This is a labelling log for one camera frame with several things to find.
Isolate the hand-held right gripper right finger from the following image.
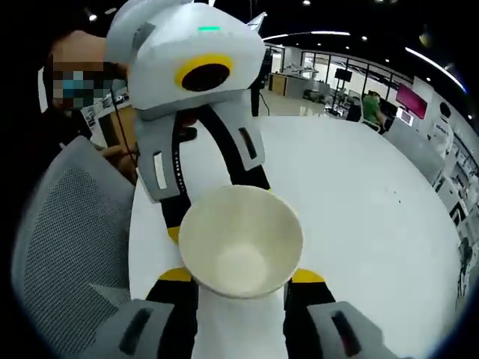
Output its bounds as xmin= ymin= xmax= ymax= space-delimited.
xmin=282 ymin=267 xmax=389 ymax=359

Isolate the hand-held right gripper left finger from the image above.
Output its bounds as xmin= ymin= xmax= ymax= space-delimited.
xmin=100 ymin=267 xmax=200 ymax=359

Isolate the single white paper cup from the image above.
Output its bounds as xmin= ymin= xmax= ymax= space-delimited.
xmin=178 ymin=185 xmax=304 ymax=299

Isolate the brown cardboard box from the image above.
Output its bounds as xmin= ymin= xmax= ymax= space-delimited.
xmin=89 ymin=108 xmax=140 ymax=186

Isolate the wooden cabinet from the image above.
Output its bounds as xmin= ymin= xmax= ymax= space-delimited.
xmin=268 ymin=73 xmax=290 ymax=95

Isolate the person's head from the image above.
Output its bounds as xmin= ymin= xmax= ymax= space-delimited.
xmin=46 ymin=29 xmax=130 ymax=113

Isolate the white table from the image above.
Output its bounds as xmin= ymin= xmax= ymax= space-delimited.
xmin=126 ymin=114 xmax=463 ymax=359

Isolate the white counter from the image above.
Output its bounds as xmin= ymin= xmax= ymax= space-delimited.
xmin=384 ymin=119 xmax=447 ymax=177

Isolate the pink screen monitor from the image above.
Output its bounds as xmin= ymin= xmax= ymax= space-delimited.
xmin=395 ymin=82 xmax=428 ymax=120

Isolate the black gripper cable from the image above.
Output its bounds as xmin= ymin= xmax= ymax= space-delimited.
xmin=109 ymin=85 xmax=140 ymax=159

